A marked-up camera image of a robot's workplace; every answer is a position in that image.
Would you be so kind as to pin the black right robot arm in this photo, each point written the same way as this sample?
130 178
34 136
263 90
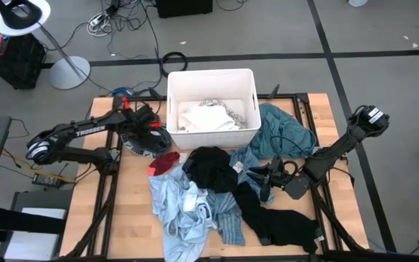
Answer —
340 145

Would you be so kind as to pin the black Puma underwear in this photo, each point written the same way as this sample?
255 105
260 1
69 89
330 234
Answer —
147 147

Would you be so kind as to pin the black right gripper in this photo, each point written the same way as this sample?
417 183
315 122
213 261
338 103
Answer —
283 172

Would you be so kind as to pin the grey lamp stand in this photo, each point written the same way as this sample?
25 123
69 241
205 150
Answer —
69 72

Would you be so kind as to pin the dark red cloth coral edge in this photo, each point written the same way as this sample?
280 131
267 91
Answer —
164 163

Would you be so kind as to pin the black box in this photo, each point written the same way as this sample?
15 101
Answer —
184 7

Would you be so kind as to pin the white woven plastic basket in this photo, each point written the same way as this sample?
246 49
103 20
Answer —
213 134

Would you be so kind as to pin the white stained garment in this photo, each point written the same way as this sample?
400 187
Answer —
211 118

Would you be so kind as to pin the white round object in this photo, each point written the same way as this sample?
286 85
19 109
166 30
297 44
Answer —
358 2

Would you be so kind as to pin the blue striped garment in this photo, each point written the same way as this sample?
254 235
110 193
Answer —
229 218

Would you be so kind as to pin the black crate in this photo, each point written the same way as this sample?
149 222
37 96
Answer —
18 65

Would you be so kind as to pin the black power brick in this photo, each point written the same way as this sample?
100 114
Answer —
47 179

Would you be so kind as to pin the dark teal garment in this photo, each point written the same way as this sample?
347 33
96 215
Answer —
286 127

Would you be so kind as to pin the small white cloth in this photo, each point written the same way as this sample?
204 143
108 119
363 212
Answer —
183 157

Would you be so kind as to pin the light blue garment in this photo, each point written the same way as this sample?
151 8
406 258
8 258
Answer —
182 218

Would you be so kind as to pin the grey cabinet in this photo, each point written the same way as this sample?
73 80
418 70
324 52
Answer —
35 218

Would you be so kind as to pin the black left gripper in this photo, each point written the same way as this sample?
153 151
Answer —
144 119

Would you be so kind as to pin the black aluminium table frame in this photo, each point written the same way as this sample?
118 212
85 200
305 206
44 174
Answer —
289 97

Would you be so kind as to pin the grey white patterned garment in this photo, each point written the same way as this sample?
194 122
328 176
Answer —
236 114

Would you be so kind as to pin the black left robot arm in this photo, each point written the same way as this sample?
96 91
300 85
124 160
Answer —
89 130

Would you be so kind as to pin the black garment with tags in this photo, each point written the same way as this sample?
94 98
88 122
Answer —
289 229

